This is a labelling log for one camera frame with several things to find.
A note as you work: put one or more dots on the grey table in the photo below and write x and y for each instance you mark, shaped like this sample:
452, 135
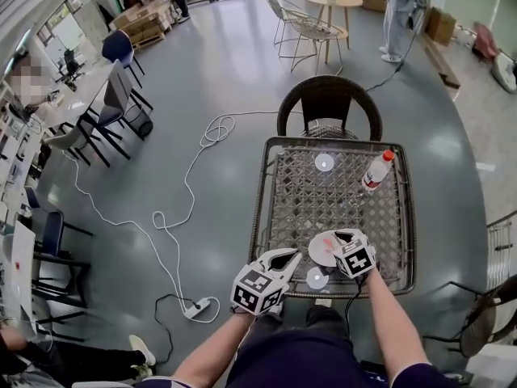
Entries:
76, 103

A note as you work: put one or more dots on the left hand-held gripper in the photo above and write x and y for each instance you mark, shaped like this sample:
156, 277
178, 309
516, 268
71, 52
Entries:
254, 289

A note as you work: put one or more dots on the black frame chair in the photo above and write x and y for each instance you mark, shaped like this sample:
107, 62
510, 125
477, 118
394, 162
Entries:
115, 99

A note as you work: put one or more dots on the brown cardboard box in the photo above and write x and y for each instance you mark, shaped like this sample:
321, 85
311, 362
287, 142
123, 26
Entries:
441, 26

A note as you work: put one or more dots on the black wicker chair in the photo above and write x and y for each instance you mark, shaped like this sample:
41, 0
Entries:
327, 103
480, 326

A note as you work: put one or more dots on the white table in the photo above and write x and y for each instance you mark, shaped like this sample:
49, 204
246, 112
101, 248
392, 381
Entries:
20, 265

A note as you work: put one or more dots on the dark blue chair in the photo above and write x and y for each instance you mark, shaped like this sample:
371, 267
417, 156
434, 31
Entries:
117, 49
52, 233

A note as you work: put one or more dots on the wooden planks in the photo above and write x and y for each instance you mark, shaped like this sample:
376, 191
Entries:
440, 63

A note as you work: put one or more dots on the person's right forearm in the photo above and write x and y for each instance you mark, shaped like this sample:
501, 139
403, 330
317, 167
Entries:
389, 317

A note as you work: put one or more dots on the white power strip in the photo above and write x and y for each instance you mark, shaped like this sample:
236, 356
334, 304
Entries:
198, 309

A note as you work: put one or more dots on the black office chair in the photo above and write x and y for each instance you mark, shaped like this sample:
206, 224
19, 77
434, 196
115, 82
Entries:
70, 65

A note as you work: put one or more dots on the person's left forearm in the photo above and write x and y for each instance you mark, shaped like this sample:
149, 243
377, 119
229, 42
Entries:
214, 350

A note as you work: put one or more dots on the black mesh bin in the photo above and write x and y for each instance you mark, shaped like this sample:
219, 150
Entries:
141, 124

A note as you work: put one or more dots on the stack of cardboard boxes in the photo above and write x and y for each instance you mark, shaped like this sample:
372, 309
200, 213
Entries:
141, 22

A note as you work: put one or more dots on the clear water bottle red cap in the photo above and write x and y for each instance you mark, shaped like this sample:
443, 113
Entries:
375, 172

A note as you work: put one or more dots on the rattan glass-top table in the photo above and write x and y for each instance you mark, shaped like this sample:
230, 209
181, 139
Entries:
323, 200

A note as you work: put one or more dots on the pink armchair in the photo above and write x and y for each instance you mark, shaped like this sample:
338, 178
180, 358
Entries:
484, 40

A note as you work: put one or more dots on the white round plate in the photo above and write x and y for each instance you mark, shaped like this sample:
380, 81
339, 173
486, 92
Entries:
317, 253

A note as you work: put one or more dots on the person's dark clothing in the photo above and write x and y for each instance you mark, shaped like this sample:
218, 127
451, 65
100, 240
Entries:
307, 358

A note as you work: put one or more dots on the grey chair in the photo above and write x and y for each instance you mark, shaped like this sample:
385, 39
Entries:
66, 137

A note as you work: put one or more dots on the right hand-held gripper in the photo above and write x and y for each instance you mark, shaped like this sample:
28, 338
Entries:
355, 259

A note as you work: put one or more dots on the white beanbag chair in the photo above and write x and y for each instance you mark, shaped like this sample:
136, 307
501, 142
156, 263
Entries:
505, 73

